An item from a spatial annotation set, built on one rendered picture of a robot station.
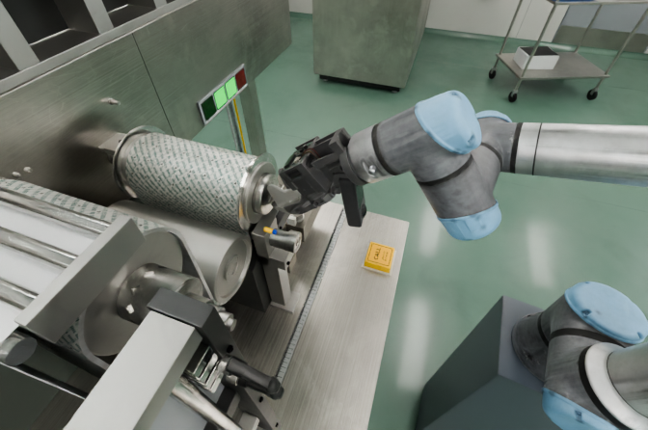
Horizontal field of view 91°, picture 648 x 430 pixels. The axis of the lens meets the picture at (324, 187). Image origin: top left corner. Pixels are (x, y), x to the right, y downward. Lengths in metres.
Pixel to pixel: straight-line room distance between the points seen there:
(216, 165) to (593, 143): 0.54
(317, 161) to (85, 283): 0.30
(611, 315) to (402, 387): 1.15
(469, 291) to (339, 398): 1.37
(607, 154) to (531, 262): 1.82
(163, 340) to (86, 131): 0.53
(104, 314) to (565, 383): 0.65
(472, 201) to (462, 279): 1.64
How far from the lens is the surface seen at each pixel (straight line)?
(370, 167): 0.42
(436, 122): 0.38
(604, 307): 0.77
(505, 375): 0.89
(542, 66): 3.87
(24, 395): 0.91
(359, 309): 0.85
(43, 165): 0.71
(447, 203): 0.43
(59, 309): 0.32
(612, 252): 2.66
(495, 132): 0.53
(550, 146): 0.52
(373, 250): 0.91
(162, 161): 0.64
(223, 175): 0.56
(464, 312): 1.97
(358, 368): 0.81
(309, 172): 0.47
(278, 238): 0.61
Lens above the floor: 1.68
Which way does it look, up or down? 46 degrees down
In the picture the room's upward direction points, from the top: straight up
